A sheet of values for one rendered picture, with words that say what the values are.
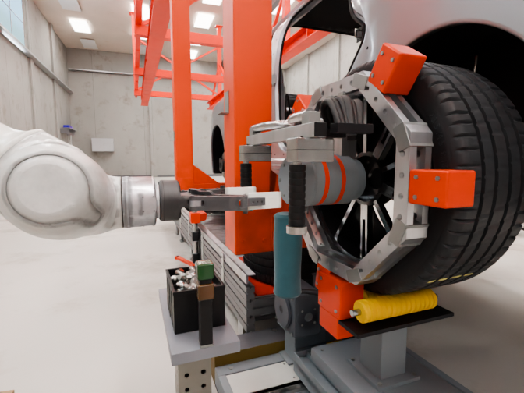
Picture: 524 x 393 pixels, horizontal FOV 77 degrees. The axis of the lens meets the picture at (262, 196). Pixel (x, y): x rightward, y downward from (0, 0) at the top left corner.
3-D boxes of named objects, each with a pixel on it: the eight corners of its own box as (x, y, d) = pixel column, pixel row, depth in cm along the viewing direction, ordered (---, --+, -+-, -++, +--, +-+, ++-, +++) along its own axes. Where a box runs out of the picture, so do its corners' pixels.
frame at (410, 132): (425, 308, 72) (439, 52, 66) (401, 313, 70) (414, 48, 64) (305, 247, 123) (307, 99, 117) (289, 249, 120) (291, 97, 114)
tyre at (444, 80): (405, 36, 107) (335, 192, 147) (344, 25, 99) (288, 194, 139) (621, 141, 60) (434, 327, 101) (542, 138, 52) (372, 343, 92)
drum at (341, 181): (368, 206, 89) (369, 154, 87) (299, 210, 81) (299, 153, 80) (338, 200, 102) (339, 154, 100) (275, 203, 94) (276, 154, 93)
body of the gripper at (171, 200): (156, 217, 64) (203, 214, 67) (159, 225, 56) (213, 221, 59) (155, 178, 63) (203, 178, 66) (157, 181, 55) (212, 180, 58)
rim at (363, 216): (407, 69, 106) (350, 189, 137) (348, 61, 98) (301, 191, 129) (551, 154, 71) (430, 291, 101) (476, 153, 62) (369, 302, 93)
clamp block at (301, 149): (334, 161, 69) (335, 136, 68) (296, 161, 66) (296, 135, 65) (321, 161, 74) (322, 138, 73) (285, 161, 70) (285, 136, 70)
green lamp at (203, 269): (214, 279, 78) (214, 263, 78) (197, 281, 77) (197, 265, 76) (210, 274, 82) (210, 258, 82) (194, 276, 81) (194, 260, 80)
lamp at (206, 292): (214, 299, 79) (214, 283, 78) (198, 302, 77) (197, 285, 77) (210, 293, 82) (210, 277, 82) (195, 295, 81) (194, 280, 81)
